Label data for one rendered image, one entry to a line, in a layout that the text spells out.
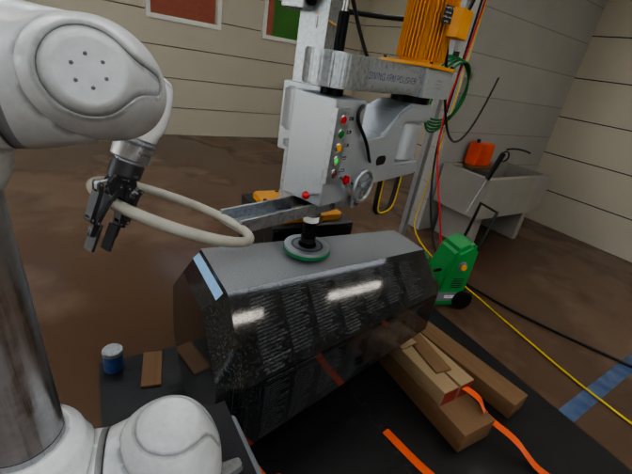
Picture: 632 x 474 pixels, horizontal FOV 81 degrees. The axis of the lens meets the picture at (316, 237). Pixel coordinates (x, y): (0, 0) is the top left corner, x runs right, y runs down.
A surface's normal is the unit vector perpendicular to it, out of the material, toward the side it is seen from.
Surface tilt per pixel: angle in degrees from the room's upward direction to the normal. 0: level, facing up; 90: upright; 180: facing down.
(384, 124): 40
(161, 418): 6
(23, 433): 89
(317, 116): 90
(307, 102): 90
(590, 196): 90
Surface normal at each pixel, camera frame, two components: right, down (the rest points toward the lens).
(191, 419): 0.17, -0.86
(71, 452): 0.86, -0.42
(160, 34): 0.53, 0.44
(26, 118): 0.17, 0.76
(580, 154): -0.83, 0.12
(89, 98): 0.50, 0.17
